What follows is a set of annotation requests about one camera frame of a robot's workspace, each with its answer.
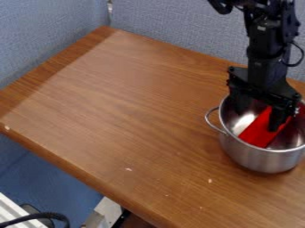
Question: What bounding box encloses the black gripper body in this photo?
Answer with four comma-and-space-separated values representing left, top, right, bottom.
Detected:
227, 54, 301, 110

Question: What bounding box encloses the white table leg bracket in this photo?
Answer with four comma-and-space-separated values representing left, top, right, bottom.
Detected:
81, 197, 123, 228

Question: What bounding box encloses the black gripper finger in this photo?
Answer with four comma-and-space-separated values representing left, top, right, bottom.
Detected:
228, 84, 253, 115
267, 103, 295, 132

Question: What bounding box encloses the red rectangular block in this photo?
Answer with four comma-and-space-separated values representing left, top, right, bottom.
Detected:
238, 107, 291, 148

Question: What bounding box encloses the metal pot with handle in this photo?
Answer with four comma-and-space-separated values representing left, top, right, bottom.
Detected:
204, 97, 305, 174

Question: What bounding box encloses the black cable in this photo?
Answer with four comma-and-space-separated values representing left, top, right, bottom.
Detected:
0, 212, 71, 228

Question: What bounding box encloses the white radiator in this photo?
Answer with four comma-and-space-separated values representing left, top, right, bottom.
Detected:
0, 192, 48, 228

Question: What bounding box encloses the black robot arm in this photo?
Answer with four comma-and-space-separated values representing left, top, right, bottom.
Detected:
207, 0, 301, 132

